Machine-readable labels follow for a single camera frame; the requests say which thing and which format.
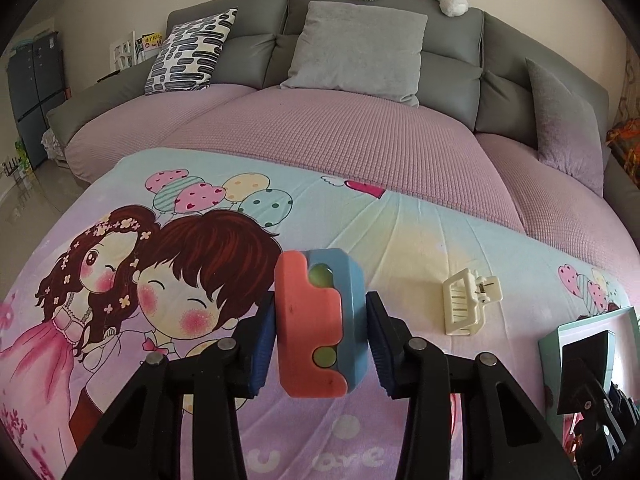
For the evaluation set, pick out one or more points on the orange decoration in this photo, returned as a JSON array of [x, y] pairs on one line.
[[624, 142]]

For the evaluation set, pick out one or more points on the cartoon printed table cloth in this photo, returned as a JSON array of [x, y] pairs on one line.
[[172, 248]]

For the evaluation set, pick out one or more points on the grey right cushion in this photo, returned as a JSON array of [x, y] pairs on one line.
[[568, 136]]

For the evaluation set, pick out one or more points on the black white patterned cushion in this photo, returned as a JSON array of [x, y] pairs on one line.
[[189, 55]]

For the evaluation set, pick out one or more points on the orange blue toy block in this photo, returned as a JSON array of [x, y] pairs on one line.
[[321, 319]]

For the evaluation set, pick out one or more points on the dark cabinet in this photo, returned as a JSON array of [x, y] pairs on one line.
[[37, 84]]

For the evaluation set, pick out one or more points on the grey middle cushion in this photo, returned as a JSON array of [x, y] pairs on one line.
[[354, 48]]

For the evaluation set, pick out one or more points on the teal white tray box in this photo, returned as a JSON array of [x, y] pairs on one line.
[[625, 373]]

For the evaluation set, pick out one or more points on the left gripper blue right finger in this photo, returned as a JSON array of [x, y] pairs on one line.
[[384, 343]]

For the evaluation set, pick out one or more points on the pink sofa cover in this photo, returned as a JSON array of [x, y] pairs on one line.
[[413, 150]]

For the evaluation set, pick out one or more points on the cream hair claw clip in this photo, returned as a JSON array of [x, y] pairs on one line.
[[465, 295]]

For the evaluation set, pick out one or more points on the grey sofa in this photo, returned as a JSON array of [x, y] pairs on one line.
[[466, 113]]

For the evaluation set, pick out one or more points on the grey cushion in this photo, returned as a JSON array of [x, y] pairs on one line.
[[354, 48], [568, 136]]

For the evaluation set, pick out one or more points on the white picture frame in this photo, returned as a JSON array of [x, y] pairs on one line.
[[123, 52]]

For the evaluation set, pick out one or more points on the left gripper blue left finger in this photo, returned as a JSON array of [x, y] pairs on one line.
[[260, 345]]

